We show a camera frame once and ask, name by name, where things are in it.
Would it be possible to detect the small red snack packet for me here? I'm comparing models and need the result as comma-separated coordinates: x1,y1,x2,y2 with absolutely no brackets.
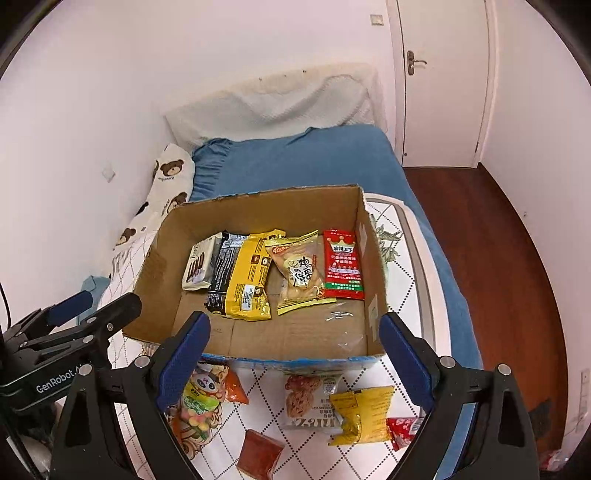
387,417,423,451

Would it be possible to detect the watermelon candy bag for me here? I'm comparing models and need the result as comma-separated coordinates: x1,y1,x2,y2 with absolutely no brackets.
180,377,223,445

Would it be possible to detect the yellow snack bag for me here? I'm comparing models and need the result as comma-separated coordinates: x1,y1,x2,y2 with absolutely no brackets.
329,386,394,446

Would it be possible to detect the chocolate stick biscuit box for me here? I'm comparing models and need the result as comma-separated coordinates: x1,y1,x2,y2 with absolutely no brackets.
181,232,223,291

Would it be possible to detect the orange panda snack bag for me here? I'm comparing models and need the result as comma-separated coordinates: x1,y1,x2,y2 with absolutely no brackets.
189,362,249,404

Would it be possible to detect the yellow black biscuit pack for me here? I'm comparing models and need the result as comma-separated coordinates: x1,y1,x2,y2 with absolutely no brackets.
205,229,286,322

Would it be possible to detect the dark red hawthorn packet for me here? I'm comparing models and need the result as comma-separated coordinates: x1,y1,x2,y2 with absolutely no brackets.
236,429,284,480

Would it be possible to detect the white walnut snack bag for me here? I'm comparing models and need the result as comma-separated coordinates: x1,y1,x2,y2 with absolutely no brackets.
281,373,342,433

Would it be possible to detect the yellow rice cracker bag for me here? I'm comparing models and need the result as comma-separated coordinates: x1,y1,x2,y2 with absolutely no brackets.
264,230,337,315

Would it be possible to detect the red spicy snack packet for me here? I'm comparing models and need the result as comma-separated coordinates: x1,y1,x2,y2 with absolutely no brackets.
322,229,365,301

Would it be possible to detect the bear pattern pillow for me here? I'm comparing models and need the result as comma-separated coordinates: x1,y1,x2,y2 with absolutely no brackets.
110,143,195,279

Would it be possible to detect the cardboard milk box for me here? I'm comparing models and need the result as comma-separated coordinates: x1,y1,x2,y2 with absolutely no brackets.
121,184,390,371

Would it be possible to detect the white headboard pillow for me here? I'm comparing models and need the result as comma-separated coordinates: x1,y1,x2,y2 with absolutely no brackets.
164,63,388,151

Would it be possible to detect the blue bed sheet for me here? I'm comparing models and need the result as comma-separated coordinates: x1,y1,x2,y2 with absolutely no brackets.
188,124,484,480

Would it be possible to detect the white door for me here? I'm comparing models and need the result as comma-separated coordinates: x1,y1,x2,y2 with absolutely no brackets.
386,1,490,167

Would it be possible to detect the black cable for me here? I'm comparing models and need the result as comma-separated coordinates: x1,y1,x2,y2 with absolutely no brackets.
0,280,12,333

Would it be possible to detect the wall power outlet strip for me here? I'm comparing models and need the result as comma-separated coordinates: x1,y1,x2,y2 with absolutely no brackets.
575,368,590,433

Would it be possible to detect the wall socket plate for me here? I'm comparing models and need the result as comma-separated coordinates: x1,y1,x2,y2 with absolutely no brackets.
101,166,115,183

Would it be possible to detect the door handle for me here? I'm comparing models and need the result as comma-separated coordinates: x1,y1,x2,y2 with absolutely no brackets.
406,50,428,76

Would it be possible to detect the wall light switch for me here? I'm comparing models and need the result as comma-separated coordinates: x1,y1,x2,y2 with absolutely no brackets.
370,14,385,26

